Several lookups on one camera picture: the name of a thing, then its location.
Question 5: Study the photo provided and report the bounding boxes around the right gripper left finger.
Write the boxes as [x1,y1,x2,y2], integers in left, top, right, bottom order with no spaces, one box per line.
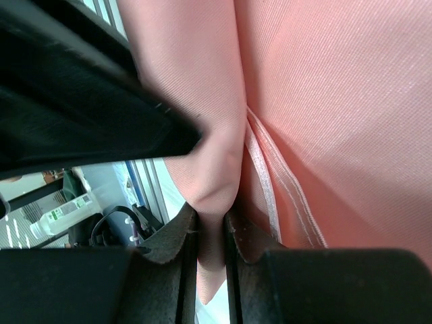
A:
[1,205,198,323]

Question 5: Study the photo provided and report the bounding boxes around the pink cloth napkin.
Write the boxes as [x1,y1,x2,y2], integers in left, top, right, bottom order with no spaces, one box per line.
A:
[117,1,431,304]

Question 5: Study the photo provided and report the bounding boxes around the clear plastic water bottle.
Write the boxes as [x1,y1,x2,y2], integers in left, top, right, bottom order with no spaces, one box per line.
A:
[30,192,102,239]

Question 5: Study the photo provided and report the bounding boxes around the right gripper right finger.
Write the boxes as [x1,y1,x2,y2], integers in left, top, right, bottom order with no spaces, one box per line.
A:
[224,211,431,323]

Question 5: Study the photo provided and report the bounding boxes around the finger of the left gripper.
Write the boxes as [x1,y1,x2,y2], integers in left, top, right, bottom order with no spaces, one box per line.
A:
[1,1,202,178]

